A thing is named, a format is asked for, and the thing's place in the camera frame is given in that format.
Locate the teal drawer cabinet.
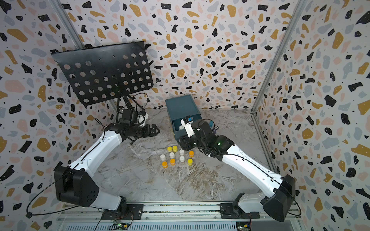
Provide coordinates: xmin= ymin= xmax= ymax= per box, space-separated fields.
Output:
xmin=165 ymin=95 xmax=202 ymax=142

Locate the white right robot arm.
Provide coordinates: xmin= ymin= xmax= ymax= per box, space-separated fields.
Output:
xmin=178 ymin=116 xmax=295 ymax=222

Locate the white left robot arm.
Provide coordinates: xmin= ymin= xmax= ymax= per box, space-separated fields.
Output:
xmin=54 ymin=123 xmax=160 ymax=215

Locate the orange paint can middle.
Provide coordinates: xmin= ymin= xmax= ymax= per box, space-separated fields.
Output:
xmin=170 ymin=158 xmax=176 ymax=166

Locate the black perforated music stand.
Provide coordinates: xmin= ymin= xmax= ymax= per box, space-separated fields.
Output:
xmin=50 ymin=41 xmax=154 ymax=107

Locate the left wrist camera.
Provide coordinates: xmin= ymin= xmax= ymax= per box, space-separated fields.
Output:
xmin=118 ymin=109 xmax=148 ymax=127

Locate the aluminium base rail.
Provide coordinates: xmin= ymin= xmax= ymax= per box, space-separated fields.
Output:
xmin=55 ymin=202 xmax=305 ymax=231

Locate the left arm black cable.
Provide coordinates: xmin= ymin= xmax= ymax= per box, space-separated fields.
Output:
xmin=25 ymin=173 xmax=84 ymax=218

